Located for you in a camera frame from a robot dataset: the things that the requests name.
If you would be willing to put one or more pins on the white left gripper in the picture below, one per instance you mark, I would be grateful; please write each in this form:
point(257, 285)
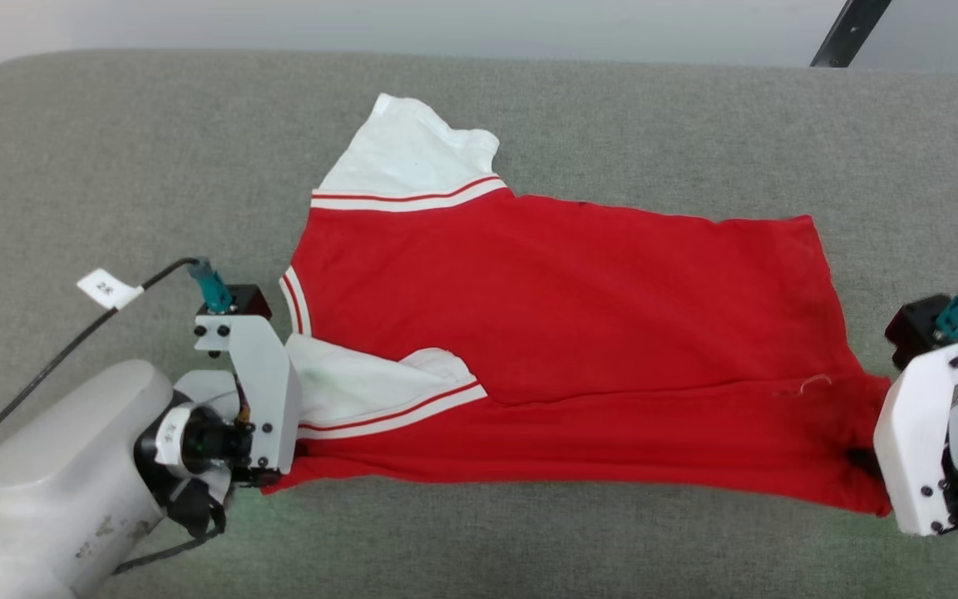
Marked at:
point(267, 391)

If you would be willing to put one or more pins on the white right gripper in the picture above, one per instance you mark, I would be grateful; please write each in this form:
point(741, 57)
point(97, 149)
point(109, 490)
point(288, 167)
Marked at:
point(911, 441)

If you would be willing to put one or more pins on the red and white basketball jersey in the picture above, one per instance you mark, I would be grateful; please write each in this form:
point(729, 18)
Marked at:
point(579, 333)

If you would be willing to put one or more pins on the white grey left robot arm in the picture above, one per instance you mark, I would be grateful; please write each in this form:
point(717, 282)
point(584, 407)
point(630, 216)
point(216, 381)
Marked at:
point(55, 491)

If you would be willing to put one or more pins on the grey fabric sofa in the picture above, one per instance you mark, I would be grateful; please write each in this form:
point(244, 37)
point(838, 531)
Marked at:
point(113, 150)

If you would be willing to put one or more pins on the black door stopper bar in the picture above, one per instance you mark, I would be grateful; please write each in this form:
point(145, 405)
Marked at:
point(853, 29)

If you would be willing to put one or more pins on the grey door panel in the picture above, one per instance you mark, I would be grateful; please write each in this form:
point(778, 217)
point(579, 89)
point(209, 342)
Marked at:
point(945, 33)

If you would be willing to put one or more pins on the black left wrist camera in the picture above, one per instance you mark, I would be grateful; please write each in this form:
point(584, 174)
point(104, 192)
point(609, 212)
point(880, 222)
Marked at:
point(246, 299)

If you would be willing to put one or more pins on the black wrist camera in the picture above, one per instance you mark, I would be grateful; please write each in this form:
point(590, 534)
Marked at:
point(911, 329)
point(246, 299)

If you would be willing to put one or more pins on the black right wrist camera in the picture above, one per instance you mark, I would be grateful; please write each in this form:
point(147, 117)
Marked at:
point(911, 329)

